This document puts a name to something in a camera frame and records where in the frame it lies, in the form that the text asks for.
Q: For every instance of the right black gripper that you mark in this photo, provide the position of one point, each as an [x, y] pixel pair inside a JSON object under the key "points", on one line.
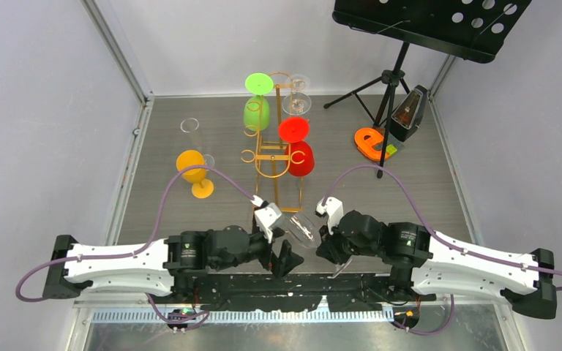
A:
{"points": [[328, 248]]}

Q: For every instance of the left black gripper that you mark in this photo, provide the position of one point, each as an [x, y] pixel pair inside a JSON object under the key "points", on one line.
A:
{"points": [[280, 265]]}

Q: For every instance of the clear wine glass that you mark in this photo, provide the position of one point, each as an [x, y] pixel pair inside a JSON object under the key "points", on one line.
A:
{"points": [[196, 140], [306, 234], [296, 103], [297, 82]]}

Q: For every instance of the gold wire glass rack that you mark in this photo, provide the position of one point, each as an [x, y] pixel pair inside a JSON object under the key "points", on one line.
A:
{"points": [[268, 156]]}

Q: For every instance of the yellow wine glass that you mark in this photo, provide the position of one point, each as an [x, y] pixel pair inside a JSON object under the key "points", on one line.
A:
{"points": [[201, 187]]}

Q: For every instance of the green wine glass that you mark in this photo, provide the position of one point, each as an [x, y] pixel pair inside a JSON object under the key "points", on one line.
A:
{"points": [[256, 114]]}

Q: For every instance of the clear wine glass front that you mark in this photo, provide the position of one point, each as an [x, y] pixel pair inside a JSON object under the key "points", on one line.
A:
{"points": [[196, 140]]}

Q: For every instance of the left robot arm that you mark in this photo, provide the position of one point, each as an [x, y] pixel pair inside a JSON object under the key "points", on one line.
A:
{"points": [[167, 268]]}

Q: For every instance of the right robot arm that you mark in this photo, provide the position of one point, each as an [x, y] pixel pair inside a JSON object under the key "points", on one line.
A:
{"points": [[422, 264]]}

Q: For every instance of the red wine glass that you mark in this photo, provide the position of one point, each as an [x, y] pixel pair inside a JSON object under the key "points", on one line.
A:
{"points": [[294, 131]]}

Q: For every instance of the clear wine glass back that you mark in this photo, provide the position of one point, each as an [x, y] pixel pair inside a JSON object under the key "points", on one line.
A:
{"points": [[297, 82]]}

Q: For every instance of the green toy brick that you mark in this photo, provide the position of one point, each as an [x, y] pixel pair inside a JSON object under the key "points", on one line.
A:
{"points": [[390, 150]]}

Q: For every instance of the orange toy track piece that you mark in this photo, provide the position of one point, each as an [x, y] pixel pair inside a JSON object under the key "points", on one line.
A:
{"points": [[369, 142]]}

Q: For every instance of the black metronome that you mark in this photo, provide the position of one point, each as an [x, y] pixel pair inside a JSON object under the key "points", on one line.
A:
{"points": [[408, 115]]}

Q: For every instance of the black music stand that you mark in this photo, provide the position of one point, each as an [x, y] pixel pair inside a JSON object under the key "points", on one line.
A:
{"points": [[471, 30]]}

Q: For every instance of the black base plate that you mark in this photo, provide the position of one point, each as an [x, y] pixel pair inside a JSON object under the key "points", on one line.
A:
{"points": [[348, 292]]}

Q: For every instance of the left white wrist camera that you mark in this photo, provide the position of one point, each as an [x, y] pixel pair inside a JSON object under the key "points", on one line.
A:
{"points": [[268, 216]]}

